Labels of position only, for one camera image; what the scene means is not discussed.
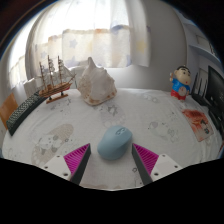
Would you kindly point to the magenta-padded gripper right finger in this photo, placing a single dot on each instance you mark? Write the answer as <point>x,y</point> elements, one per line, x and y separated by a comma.
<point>146,159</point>

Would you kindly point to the white star-print curtain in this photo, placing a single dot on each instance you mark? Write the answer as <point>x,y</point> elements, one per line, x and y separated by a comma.
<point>96,43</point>

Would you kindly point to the large white conch shell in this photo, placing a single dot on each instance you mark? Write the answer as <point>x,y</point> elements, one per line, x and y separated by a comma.
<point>96,85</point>

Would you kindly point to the white printed tablecloth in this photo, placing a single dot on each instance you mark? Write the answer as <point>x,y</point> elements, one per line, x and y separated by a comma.
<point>150,110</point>

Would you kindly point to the white wall shelf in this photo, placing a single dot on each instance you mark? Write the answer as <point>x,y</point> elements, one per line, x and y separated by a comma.
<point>206,43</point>

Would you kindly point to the light blue computer mouse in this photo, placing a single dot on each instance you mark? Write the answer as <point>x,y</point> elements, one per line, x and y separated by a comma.
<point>114,143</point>

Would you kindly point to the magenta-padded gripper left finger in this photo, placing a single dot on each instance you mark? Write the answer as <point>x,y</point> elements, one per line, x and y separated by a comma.
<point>77,159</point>

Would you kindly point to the brown wooden chair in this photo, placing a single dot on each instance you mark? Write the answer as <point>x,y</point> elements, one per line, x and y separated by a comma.
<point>7,109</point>

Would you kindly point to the black computer monitor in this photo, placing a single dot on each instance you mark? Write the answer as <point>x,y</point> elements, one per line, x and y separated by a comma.
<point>215,93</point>

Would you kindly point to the red printed mouse pad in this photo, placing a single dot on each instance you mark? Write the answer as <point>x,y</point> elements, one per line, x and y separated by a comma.
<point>198,124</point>

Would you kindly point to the dark computer keyboard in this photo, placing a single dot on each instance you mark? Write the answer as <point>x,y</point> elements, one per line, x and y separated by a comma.
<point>23,112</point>

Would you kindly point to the black router with antennas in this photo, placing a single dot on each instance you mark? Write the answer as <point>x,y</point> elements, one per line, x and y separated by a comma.
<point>200,98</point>

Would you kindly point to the wooden model sailing ship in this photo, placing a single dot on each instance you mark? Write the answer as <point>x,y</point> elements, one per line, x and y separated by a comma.
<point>55,89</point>

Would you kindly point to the cartoon boy figurine clock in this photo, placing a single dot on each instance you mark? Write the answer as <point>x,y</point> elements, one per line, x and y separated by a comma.
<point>181,85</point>

